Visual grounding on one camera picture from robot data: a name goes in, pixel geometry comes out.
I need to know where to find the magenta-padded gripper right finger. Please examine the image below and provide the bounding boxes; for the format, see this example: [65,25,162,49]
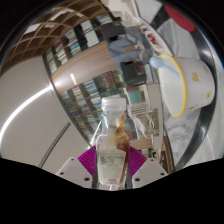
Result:
[125,146,170,189]

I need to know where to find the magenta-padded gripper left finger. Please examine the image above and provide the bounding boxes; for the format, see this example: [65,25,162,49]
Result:
[54,146,100,189]

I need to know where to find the clear plastic drink bottle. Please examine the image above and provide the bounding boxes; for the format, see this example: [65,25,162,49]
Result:
[95,96,131,188]

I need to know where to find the white sloped building model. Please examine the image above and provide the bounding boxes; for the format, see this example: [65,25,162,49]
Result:
[126,100,161,138]

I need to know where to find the straight ceiling light strip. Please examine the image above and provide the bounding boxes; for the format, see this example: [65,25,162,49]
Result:
[0,84,55,142]

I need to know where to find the dark grey cube building model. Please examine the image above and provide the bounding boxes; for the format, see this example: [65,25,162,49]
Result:
[99,24,148,87]

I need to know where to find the light blue spoon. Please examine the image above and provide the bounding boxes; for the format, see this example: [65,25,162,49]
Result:
[148,54,175,73]

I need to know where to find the narrow dark bookshelf unit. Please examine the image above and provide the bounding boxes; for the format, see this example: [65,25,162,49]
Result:
[43,13,114,75]

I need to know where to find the wooden cubby shelf unit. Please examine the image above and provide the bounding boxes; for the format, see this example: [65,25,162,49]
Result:
[1,0,101,76]

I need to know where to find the flat round red coaster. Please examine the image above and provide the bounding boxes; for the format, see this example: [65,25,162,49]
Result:
[163,3,197,33]

